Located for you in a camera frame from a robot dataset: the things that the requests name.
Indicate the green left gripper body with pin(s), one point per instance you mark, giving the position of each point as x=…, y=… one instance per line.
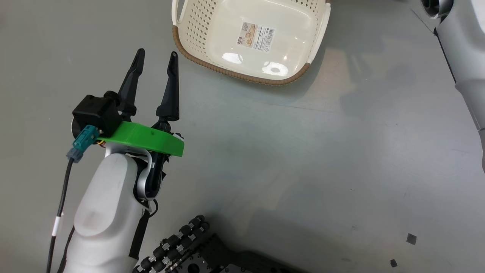
x=147, y=138

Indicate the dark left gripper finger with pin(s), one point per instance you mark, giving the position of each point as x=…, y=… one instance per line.
x=130, y=87
x=170, y=98

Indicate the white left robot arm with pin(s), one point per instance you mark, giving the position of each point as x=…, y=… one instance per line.
x=106, y=212

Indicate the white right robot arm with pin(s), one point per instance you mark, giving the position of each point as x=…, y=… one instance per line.
x=466, y=49

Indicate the cream perforated laundry basket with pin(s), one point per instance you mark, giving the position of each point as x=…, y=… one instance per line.
x=227, y=38

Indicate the paper label in basket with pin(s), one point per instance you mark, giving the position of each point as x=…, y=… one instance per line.
x=255, y=36

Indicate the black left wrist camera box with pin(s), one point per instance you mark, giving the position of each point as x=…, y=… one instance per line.
x=96, y=112

